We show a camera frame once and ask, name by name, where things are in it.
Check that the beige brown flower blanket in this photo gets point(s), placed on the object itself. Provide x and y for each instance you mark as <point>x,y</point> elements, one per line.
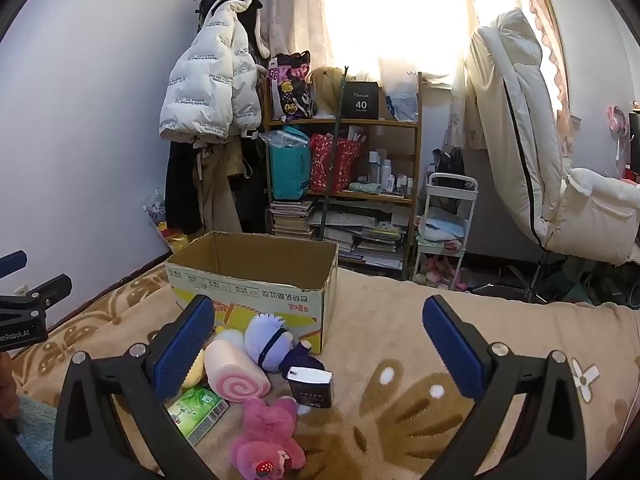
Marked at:
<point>400,320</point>

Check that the white fluffy plush toy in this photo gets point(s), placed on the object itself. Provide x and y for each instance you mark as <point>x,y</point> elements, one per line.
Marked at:
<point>230,337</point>

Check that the light blue cloth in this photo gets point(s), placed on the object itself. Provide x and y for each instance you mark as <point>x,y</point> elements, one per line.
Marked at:
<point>442,227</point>

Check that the red gift bag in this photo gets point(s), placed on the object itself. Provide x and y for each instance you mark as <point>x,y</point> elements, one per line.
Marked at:
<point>330,165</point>

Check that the yellow plush toy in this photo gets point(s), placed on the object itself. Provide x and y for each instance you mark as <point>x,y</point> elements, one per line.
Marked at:
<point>196,372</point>

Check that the group of cosmetic bottles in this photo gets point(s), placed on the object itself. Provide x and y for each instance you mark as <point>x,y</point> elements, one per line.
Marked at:
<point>385,170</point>

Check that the black square box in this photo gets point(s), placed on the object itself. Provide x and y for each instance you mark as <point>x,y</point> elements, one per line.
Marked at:
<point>362,105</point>

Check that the pink swirl cake roll plush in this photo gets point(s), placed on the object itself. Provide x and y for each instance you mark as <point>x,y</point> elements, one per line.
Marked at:
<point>235,375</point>

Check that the white trolley cart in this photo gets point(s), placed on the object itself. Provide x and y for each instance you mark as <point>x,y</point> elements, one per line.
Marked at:
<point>445,180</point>

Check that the green tissue packet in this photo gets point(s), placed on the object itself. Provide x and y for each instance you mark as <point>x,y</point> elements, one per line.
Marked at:
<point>200,410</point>

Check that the beige hanging coat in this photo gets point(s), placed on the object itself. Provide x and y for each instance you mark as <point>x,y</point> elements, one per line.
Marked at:
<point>215,190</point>

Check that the teal bag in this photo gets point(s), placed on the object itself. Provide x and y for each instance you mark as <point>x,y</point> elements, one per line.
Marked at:
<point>287,175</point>

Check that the dark forked pole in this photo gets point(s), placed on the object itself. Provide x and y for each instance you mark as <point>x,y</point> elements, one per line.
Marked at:
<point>334,150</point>

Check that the wooden shelf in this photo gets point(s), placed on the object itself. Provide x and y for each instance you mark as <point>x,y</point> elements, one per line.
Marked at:
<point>350,123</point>

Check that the small black box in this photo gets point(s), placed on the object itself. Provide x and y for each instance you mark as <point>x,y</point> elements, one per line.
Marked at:
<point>312,390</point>

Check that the black bag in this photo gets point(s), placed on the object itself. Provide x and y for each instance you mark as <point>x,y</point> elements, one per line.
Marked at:
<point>450,160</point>

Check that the printed cardboard box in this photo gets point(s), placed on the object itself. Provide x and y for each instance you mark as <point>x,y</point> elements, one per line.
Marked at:
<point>280,300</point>

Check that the pink bear plush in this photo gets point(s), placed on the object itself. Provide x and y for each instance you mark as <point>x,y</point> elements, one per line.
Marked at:
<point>265,430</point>

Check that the pink floral curtain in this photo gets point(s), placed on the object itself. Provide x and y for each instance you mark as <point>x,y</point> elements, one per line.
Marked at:
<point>295,10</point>

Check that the white padded chair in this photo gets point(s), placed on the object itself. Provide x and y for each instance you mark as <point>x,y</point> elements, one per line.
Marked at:
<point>520,135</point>

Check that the pink toys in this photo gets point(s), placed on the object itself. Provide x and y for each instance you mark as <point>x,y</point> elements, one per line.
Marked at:
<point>440,272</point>

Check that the pile of papers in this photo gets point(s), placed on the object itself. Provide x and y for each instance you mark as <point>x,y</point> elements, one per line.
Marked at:
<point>360,240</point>

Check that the stack of books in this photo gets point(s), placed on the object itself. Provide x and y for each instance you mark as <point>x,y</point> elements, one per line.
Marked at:
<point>292,220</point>

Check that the purple printed bag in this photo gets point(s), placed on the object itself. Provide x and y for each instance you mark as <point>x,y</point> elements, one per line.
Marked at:
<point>290,90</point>

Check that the light blue fluffy blanket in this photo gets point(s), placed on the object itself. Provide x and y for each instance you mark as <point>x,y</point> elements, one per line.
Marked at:
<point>37,435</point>

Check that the white plastic bag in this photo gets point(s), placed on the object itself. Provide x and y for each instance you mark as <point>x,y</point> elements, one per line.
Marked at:
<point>402,100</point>

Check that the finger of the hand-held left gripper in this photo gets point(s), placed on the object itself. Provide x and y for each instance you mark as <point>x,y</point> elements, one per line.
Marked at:
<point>14,262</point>
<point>47,290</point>

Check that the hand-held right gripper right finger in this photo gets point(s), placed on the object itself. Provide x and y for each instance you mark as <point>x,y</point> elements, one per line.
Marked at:
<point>455,350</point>

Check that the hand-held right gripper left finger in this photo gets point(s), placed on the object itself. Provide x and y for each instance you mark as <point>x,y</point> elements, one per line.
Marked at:
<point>182,347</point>

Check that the bag of toys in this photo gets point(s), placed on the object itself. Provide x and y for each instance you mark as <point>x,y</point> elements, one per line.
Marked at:
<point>170,237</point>

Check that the pink fan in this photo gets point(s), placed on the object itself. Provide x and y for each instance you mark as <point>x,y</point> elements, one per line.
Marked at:
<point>615,115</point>

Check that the black hanging coat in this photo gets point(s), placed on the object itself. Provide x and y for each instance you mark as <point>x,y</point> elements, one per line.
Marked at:
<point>180,185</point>

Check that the lavender blindfolded plush doll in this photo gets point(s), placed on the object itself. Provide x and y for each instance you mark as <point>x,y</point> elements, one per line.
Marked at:
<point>265,340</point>

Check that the dark hanging garment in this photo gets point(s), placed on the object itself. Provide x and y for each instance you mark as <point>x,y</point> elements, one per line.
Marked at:
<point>255,185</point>

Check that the white puffer jacket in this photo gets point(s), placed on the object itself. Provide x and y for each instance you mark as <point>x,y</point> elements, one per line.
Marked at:
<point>205,85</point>

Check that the blonde wig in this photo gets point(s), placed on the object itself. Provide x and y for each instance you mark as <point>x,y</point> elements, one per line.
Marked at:
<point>325,90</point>

